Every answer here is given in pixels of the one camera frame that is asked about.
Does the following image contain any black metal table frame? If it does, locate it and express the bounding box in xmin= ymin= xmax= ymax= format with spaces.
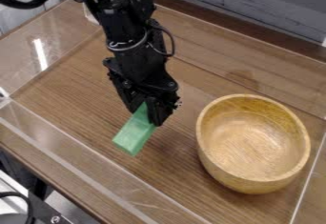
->
xmin=0 ymin=151 xmax=74 ymax=224

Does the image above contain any brown wooden bowl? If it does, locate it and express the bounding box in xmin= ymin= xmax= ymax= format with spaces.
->
xmin=197 ymin=94 xmax=312 ymax=194

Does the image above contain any clear acrylic front wall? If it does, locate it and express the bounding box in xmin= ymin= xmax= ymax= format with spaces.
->
xmin=0 ymin=98 xmax=212 ymax=224

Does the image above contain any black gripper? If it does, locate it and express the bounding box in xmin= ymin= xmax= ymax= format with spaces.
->
xmin=103 ymin=38 xmax=179 ymax=127

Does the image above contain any green rectangular block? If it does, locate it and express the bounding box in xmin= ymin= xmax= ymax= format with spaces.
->
xmin=113 ymin=103 xmax=157 ymax=156

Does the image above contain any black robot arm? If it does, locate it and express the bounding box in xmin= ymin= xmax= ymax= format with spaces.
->
xmin=78 ymin=0 xmax=178 ymax=126

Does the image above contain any black cable lower left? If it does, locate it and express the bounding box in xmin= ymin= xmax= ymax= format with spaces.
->
xmin=0 ymin=191 xmax=36 ymax=224

